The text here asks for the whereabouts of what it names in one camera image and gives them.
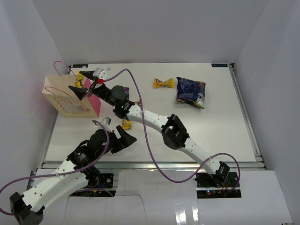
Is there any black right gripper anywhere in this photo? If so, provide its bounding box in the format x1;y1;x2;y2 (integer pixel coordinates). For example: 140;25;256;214
70;69;118;106

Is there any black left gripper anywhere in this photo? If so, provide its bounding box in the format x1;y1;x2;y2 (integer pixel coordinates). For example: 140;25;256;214
97;125;136;158

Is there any beige and pink paper bag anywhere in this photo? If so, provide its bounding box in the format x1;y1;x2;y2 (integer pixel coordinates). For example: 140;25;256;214
42;71;101;118

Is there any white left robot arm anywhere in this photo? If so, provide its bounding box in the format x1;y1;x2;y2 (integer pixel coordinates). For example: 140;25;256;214
9;126;137;225

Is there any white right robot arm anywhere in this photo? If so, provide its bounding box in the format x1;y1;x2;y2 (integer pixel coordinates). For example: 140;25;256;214
69;68;230;187

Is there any large dark blue snack bag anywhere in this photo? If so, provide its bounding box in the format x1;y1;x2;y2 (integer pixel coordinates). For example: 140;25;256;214
176;77;206;109

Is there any blue label back left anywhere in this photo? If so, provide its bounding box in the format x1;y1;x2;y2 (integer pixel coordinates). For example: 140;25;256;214
72;64;88;68

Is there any blue label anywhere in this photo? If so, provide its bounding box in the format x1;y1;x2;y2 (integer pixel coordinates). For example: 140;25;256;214
72;64;88;68
211;63;228;68

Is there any purple M&M packet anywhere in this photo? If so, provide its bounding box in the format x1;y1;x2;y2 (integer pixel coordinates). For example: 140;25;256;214
124;87;129;97

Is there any white cardboard front panel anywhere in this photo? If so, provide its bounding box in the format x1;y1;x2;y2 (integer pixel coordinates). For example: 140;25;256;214
42;170;292;225

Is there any yellow M&M packet back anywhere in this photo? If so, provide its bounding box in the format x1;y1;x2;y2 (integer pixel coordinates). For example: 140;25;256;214
154;78;175;88

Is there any blue label back right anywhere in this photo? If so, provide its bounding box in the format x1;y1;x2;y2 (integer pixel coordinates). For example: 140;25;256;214
211;63;228;68

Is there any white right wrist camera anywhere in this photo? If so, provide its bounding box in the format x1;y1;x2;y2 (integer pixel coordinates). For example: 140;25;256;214
92;68;107;84

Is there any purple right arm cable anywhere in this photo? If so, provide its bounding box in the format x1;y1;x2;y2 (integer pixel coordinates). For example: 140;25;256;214
103;68;241;183

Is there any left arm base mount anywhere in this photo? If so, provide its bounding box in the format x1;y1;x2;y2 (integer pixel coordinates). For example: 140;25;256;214
70;173;116;197

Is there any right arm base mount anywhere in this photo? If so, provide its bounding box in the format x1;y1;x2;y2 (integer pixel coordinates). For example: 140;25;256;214
195;172;242;199

